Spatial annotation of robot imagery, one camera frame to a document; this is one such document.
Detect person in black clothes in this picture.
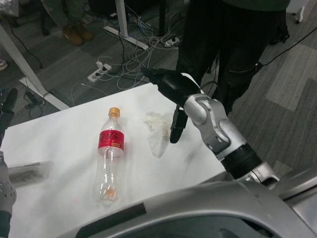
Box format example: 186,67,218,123
174,0,290,117

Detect thin white charging cable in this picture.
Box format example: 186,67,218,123
71,83,108,107

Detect black item in clear bag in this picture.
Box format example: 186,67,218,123
7,161,54,189

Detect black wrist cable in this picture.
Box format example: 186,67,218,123
200,81,221,95

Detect white paper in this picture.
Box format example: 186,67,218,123
143,111,174,158

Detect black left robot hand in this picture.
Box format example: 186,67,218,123
0,88,18,149

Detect silver robot chest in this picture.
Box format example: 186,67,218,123
75,168,317,238

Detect tangled white cables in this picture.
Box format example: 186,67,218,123
116,32,184,90

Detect white standing desk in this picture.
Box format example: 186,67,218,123
0,0,149,111

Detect short white power strip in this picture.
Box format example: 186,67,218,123
164,37,180,47

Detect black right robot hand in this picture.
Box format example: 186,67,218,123
141,68,201,144

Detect long white power strip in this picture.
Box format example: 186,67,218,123
87,64,112,83

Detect long black cable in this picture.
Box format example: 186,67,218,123
260,24,313,66

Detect clear bottle with red label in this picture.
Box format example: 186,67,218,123
92,107,124,205

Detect person with brown shoes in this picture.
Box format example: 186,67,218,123
43,0,95,47

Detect black power adapter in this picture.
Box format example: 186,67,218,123
26,91,42,105

